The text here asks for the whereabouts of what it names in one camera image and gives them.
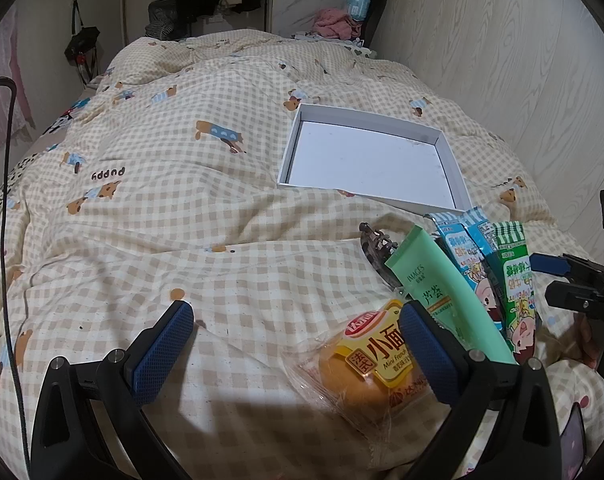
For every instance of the white shallow cardboard box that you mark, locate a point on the white shallow cardboard box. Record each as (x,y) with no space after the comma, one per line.
(362,160)

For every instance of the packaged bread bun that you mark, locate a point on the packaged bread bun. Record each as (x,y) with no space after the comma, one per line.
(362,385)

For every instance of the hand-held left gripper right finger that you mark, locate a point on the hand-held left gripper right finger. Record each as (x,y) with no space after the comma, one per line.
(426,355)

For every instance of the white heart print pillow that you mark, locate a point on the white heart print pillow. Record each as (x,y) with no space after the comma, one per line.
(352,49)

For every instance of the dark hair claw clip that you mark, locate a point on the dark hair claw clip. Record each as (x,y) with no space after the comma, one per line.
(376,250)

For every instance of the checked bear print blanket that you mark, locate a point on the checked bear print blanket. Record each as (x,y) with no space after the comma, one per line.
(182,210)

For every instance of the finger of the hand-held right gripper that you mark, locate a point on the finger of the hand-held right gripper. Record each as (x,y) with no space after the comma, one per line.
(551,263)
(571,297)

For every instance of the grey striped cloth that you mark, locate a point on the grey striped cloth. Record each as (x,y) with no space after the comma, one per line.
(164,17)

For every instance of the green snack packet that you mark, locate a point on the green snack packet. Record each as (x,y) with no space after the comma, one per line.
(514,280)

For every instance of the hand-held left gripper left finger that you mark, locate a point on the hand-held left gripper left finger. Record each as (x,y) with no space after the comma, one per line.
(164,355)

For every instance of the blue plastic pack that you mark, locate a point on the blue plastic pack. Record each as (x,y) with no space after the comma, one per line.
(358,2)

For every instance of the pink curtain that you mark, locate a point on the pink curtain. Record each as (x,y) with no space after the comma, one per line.
(2,85)

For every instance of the person's right hand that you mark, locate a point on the person's right hand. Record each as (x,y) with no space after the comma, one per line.
(589,345)

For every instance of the pink crumpled cloth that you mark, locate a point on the pink crumpled cloth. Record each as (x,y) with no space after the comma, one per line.
(337,22)

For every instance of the green cream tube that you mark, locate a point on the green cream tube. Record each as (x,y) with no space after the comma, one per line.
(431,285)

